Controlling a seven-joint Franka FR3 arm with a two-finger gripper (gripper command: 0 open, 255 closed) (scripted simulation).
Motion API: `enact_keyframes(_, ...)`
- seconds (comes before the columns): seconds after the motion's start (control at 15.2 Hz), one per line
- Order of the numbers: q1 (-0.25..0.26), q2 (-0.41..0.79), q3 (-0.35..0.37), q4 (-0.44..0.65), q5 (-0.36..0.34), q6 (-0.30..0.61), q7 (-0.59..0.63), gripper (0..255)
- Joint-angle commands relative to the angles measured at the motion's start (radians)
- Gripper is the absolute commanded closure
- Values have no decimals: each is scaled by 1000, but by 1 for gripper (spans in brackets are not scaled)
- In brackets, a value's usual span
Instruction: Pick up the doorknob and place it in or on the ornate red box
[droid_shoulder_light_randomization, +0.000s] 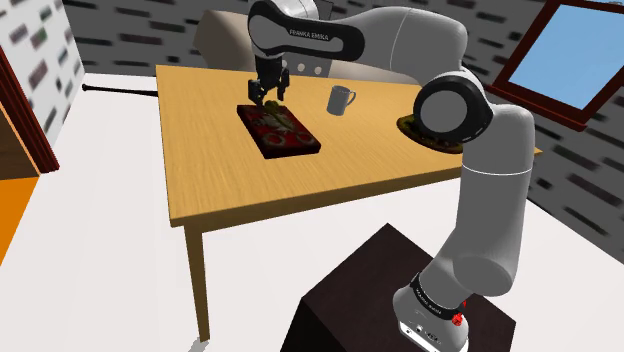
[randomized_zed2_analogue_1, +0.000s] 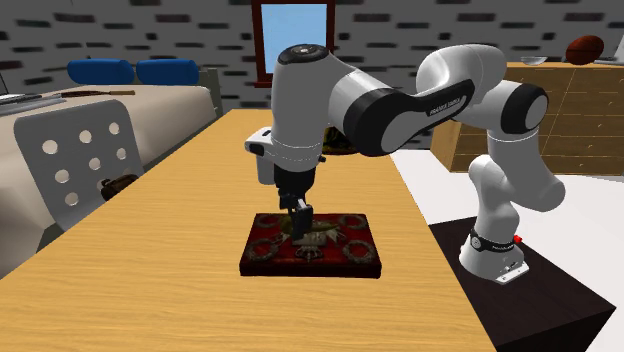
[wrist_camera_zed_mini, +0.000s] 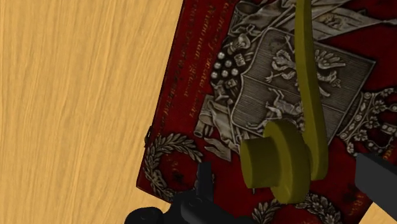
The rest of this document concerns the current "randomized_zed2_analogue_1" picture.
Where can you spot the brown flat stick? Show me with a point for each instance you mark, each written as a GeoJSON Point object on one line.
{"type": "Point", "coordinates": [97, 92]}

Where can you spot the grey chair with round holes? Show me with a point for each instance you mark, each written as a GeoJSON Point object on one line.
{"type": "Point", "coordinates": [73, 146]}

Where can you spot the red ornate book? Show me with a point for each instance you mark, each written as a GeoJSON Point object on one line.
{"type": "Point", "coordinates": [341, 253]}

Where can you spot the blue pillow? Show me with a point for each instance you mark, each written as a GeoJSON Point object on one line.
{"type": "Point", "coordinates": [168, 71]}
{"type": "Point", "coordinates": [100, 71]}

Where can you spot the grey laptop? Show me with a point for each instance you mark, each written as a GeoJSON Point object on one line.
{"type": "Point", "coordinates": [24, 100]}

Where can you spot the beige bed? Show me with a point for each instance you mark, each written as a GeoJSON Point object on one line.
{"type": "Point", "coordinates": [166, 112]}

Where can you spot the brown football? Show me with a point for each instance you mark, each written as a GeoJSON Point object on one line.
{"type": "Point", "coordinates": [585, 50]}

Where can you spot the wooden dresser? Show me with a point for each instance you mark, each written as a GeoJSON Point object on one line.
{"type": "Point", "coordinates": [585, 117]}

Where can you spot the light wooden table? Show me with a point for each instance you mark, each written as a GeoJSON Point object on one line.
{"type": "Point", "coordinates": [146, 273]}

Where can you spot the dark yellow-green object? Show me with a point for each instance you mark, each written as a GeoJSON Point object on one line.
{"type": "Point", "coordinates": [336, 144]}

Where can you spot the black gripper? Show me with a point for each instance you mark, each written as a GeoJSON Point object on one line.
{"type": "Point", "coordinates": [292, 180]}

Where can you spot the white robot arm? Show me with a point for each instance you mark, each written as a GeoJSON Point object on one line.
{"type": "Point", "coordinates": [302, 102]}

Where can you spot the red framed window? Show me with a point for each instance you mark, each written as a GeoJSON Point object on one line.
{"type": "Point", "coordinates": [292, 24]}

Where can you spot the grey bowl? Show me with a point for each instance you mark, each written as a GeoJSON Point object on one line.
{"type": "Point", "coordinates": [533, 60]}

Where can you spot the dark brown object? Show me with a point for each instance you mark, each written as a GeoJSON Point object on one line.
{"type": "Point", "coordinates": [117, 185]}

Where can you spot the dark robot stand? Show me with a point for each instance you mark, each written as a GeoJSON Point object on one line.
{"type": "Point", "coordinates": [536, 317]}

